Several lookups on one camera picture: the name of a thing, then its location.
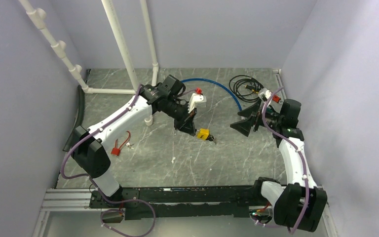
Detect yellow padlock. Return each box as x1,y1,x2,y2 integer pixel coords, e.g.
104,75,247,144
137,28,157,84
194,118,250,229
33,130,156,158
196,128,217,144

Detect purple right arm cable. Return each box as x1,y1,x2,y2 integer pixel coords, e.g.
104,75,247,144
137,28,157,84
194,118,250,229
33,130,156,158
250,86,311,235

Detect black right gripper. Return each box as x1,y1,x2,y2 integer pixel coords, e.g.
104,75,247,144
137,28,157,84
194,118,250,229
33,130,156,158
230,98,282,137

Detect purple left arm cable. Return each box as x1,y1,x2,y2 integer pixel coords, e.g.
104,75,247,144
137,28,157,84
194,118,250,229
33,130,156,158
60,84,157,237

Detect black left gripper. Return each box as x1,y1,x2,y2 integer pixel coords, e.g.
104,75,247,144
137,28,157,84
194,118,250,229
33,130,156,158
163,97,197,136

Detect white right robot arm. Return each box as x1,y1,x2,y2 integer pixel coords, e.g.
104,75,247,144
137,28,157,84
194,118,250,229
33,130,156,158
230,99,327,232

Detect red cable padlock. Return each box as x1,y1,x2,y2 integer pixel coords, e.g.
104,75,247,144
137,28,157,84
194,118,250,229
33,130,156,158
111,130,131,157

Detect red handled wrench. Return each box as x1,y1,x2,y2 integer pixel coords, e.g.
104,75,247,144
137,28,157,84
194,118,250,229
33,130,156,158
270,95,284,106

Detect white PVC pipe frame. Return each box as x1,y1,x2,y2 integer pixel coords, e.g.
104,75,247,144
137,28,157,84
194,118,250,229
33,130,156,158
19,0,160,126

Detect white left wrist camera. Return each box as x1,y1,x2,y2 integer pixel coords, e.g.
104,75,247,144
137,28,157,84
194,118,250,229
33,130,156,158
188,87,207,113

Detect blue cable lock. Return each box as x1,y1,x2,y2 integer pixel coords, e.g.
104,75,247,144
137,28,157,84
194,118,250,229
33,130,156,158
181,78,242,111

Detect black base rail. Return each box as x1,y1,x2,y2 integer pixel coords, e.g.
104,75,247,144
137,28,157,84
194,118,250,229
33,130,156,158
89,185,267,220

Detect green handled screwdriver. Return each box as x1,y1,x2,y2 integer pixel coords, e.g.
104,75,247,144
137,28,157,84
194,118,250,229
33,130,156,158
265,110,277,118

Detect black corrugated hose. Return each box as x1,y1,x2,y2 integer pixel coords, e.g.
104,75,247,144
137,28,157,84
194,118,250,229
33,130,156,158
62,85,86,153

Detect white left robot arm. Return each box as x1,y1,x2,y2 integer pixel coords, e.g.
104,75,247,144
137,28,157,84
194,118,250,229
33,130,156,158
67,75,206,207

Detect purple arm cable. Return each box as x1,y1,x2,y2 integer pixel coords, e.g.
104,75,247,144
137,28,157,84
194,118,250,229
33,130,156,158
250,86,311,235
60,84,157,237

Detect aluminium extrusion frame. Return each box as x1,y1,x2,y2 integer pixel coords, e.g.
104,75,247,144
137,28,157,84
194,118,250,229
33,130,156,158
32,189,339,237

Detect yellow black screwdriver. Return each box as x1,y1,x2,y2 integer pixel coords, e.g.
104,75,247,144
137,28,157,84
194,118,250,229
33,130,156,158
245,85,264,94

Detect black coiled cable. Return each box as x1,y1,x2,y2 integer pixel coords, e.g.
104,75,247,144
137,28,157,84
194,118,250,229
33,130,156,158
228,75,266,101

